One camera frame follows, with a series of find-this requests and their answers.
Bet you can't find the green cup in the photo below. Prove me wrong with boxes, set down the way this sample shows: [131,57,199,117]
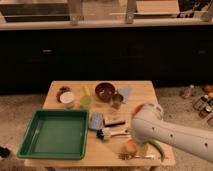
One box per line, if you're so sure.
[80,96,91,109]

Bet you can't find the black white dish brush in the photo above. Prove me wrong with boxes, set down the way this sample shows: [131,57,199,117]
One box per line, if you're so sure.
[96,128,129,140]

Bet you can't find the small metal cup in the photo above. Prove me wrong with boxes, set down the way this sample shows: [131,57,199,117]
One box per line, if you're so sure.
[112,93,124,109]

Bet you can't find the silver fork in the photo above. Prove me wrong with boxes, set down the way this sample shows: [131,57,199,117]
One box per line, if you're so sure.
[118,153,155,160]

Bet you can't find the yellow corn piece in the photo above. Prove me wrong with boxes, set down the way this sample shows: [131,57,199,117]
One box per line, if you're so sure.
[83,85,91,96]

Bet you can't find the red yellow apple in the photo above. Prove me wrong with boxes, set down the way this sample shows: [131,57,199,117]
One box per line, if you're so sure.
[125,139,137,155]

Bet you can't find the green chili pepper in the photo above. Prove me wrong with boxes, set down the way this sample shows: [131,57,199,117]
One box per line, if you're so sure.
[149,140,165,162]

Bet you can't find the toy items on floor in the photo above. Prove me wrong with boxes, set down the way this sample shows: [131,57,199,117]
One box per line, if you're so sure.
[181,85,213,119]

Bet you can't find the dark purple bowl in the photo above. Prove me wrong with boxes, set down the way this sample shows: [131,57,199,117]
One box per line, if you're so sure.
[95,82,115,102]

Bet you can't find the black object on floor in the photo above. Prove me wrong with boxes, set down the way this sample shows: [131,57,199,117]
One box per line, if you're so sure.
[0,146,10,158]

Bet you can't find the orange bowl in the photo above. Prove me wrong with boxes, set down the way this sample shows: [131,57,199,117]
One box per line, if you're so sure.
[132,104,144,117]

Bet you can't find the green plastic tray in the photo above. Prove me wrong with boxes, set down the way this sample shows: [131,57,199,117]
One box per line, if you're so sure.
[17,109,89,160]

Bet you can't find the blue sponge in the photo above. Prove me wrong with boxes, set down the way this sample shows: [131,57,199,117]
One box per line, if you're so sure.
[89,112,103,130]

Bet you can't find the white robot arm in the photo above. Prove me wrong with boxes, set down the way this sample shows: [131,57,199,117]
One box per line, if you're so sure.
[130,103,213,162]

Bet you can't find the wooden block with black edge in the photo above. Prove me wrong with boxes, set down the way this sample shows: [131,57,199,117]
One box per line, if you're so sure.
[104,115,126,127]

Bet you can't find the wooden table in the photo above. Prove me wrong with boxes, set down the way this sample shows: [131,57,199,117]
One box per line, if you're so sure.
[24,81,176,169]

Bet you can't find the white cup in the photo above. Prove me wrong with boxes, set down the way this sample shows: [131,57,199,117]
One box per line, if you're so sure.
[60,92,75,108]

